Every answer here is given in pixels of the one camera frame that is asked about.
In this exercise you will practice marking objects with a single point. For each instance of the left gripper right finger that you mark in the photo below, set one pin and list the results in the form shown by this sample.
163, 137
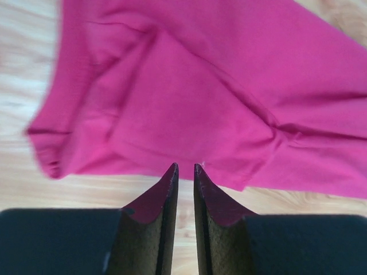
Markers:
232, 239

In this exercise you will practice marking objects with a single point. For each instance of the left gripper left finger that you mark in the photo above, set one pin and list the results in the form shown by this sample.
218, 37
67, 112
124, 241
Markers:
135, 239

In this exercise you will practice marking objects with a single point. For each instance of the magenta t shirt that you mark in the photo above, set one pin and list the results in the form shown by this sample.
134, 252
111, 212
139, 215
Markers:
261, 93

